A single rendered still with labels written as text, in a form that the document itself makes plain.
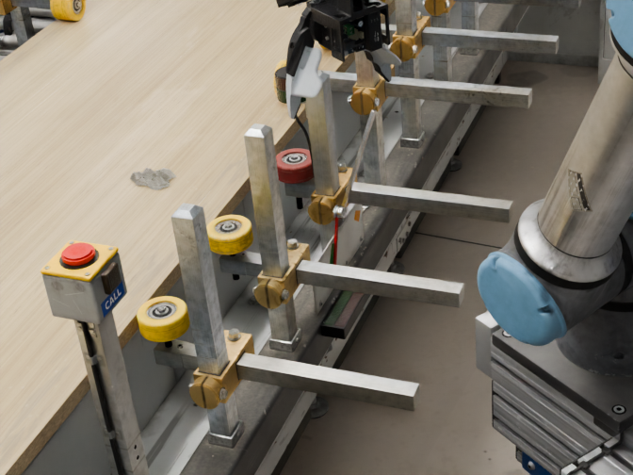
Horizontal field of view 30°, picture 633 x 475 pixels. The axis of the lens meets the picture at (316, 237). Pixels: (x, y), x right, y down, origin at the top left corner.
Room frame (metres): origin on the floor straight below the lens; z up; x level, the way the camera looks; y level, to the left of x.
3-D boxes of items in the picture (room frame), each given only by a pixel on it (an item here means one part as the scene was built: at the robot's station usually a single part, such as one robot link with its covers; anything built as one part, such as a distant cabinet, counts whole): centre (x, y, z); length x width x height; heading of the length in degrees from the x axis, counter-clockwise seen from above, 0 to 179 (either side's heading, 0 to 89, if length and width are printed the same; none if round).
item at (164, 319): (1.51, 0.25, 0.85); 0.08 x 0.08 x 0.11
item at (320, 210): (1.91, -0.04, 0.85); 0.13 x 0.06 x 0.05; 155
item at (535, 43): (2.35, -0.31, 0.95); 0.50 x 0.04 x 0.04; 65
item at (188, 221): (1.43, 0.18, 0.90); 0.03 x 0.03 x 0.48; 65
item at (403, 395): (1.43, 0.07, 0.82); 0.43 x 0.03 x 0.04; 65
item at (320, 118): (1.89, -0.03, 0.87); 0.03 x 0.03 x 0.48; 65
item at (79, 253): (1.20, 0.29, 1.22); 0.04 x 0.04 x 0.02
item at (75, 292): (1.20, 0.29, 1.18); 0.07 x 0.07 x 0.08; 65
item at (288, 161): (1.96, 0.03, 0.85); 0.08 x 0.08 x 0.11
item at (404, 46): (2.36, -0.25, 0.95); 0.13 x 0.06 x 0.05; 155
